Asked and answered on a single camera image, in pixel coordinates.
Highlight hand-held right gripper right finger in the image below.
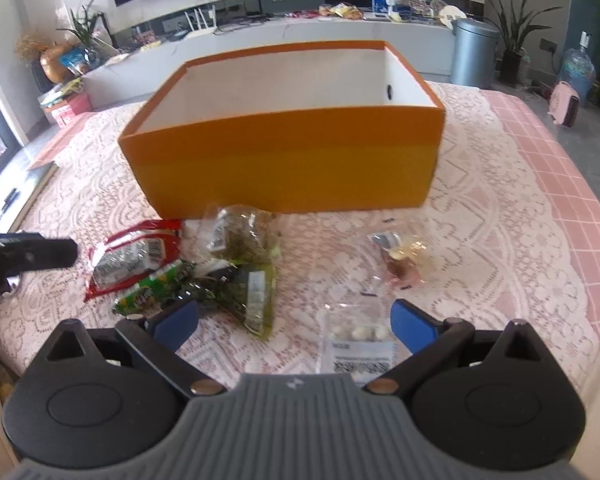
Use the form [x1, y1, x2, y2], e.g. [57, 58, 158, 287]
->
[361, 299, 548, 396]

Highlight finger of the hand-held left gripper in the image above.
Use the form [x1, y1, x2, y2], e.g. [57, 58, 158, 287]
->
[0, 232, 79, 278]

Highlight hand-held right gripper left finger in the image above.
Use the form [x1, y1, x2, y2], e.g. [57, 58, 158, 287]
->
[42, 296, 227, 401]

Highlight bright green snack packet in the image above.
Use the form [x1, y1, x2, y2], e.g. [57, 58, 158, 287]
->
[111, 259, 197, 317]

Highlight clear packet of white balls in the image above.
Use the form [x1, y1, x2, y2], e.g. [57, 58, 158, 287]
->
[317, 305, 398, 376]

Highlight small clear packet brown snack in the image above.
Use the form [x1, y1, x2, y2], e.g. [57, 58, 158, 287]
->
[369, 230, 428, 288]

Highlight dark green snack packet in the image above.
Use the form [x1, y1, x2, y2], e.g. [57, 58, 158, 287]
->
[180, 260, 277, 343]

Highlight red sausage packet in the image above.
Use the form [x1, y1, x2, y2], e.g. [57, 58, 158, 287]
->
[84, 219, 185, 303]

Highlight clear packet of green snacks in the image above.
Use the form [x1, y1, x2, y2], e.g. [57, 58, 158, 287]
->
[202, 204, 283, 266]

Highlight orange cardboard box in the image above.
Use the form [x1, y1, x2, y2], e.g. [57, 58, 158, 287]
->
[117, 40, 446, 220]

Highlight black notebook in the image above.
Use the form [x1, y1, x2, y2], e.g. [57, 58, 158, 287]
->
[0, 162, 58, 226]

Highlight pink storage box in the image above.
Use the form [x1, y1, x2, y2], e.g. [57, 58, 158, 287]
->
[42, 92, 93, 128]

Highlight gold vase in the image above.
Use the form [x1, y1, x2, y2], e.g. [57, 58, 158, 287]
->
[39, 42, 76, 83]

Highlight blue snack bag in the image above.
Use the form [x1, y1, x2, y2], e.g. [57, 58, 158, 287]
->
[60, 47, 88, 76]

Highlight dried flowers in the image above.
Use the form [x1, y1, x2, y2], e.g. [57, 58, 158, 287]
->
[14, 30, 51, 61]

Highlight potted orchid plant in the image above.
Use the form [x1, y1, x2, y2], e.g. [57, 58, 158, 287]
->
[57, 0, 111, 68]

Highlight pink fan heater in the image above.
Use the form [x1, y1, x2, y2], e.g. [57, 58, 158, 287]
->
[547, 80, 581, 128]

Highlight grey pedal trash can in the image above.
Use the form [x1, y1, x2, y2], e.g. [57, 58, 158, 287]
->
[450, 17, 501, 88]

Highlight white router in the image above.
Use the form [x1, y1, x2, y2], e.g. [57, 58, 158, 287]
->
[184, 4, 217, 38]

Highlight tall potted plant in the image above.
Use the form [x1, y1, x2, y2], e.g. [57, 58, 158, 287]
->
[472, 0, 563, 86]

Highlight blue water bottle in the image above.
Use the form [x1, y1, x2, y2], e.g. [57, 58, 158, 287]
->
[560, 32, 596, 108]

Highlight white marble tv cabinet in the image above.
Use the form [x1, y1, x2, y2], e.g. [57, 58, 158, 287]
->
[80, 7, 456, 111]

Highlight yellow snack bags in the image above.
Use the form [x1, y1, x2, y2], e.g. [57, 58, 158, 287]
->
[319, 2, 366, 21]

